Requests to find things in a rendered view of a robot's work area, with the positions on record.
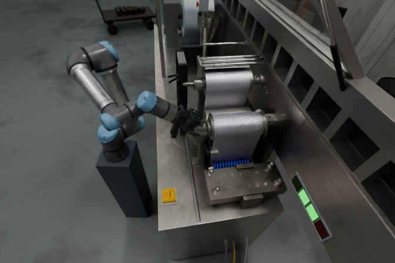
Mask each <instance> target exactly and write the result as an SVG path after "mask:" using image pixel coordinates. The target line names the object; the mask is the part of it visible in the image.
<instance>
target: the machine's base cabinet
mask: <svg viewBox="0 0 395 263"><path fill-rule="evenodd" d="M280 214H281V213H280ZM280 214H273V215H266V216H262V217H255V218H248V219H244V220H237V221H230V222H223V223H219V224H212V225H205V226H201V227H194V228H187V229H183V230H176V231H169V232H165V233H166V238H167V241H168V246H169V251H170V256H171V259H172V260H176V259H182V258H189V257H194V256H198V255H205V254H210V253H214V252H221V251H225V243H223V240H227V241H228V242H227V250H230V249H233V244H232V241H234V242H235V249H236V248H242V247H246V237H245V236H244V235H245V234H247V235H248V237H247V242H248V246H250V245H251V244H252V243H253V242H254V241H255V240H256V239H257V238H258V237H259V236H260V235H261V234H262V233H263V232H264V231H265V230H266V229H267V228H268V227H269V226H270V225H271V224H272V223H273V222H274V221H275V220H276V219H277V217H278V216H279V215H280Z"/></svg>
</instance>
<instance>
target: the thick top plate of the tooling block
mask: <svg viewBox="0 0 395 263"><path fill-rule="evenodd" d="M273 162H274V161H273ZM268 163H269V162H268ZM268 163H259V164H253V165H254V167H253V168H248V169H243V170H236V166H234V167H225V168H216V169H213V170H214V174H215V175H214V177H212V178H210V177H208V176H207V173H208V171H209V170H204V173H203V177H204V181H205V186H206V192H207V198H208V202H209V205H212V204H220V203H227V202H232V201H239V200H241V199H242V197H243V196H247V195H255V194H262V195H263V196H264V197H267V196H271V195H279V194H284V193H285V192H286V190H287V187H286V185H285V183H284V181H283V178H282V176H281V174H280V172H279V170H278V168H277V166H276V164H275V162H274V168H273V170H269V169H267V167H266V166H267V164H268ZM278 178H281V179H282V184H281V186H280V187H276V186H275V185H274V181H275V180H276V179H278ZM217 186H218V187H220V195H214V193H213V190H214V189H215V187H217Z"/></svg>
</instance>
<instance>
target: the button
mask: <svg viewBox="0 0 395 263"><path fill-rule="evenodd" d="M162 202H163V204H164V203H172V202H176V196H175V188H167V189H162Z"/></svg>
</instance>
